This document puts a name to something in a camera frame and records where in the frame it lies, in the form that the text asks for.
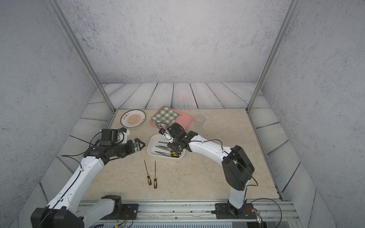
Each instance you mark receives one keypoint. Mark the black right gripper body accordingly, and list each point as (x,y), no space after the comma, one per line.
(174,145)

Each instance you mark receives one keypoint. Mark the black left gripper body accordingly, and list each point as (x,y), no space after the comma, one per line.
(122,149)

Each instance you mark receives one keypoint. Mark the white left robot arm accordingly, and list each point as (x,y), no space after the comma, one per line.
(62,211)

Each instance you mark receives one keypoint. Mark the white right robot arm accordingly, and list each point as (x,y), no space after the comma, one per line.
(237,168)

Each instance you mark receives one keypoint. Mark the white rectangular storage box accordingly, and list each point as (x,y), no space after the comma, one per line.
(161,147)

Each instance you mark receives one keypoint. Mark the clear plastic cup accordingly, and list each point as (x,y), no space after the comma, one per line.
(199,121)

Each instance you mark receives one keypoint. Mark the green checkered cloth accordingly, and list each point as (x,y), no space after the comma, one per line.
(165,117)

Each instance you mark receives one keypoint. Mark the round patterned plate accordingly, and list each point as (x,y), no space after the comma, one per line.
(132,118)

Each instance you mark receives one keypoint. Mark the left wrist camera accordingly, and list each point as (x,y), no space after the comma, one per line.
(138,145)

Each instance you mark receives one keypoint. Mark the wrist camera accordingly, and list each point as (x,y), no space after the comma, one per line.
(174,128)
(138,145)

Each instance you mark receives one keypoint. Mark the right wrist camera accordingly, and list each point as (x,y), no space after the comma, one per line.
(174,128)

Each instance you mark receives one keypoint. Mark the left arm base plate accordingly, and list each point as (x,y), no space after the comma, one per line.
(125,212)

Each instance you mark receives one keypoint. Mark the metal base rail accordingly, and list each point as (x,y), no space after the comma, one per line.
(197,213)

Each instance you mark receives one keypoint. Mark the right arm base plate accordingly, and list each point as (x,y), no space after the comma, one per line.
(227,211)

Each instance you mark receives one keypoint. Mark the left aluminium frame post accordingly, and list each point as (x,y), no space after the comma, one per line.
(62,20)

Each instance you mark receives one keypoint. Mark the aluminium frame post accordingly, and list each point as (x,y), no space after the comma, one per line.
(62,20)
(275,48)

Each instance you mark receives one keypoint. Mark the right aluminium frame post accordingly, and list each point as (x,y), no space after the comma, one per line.
(275,48)

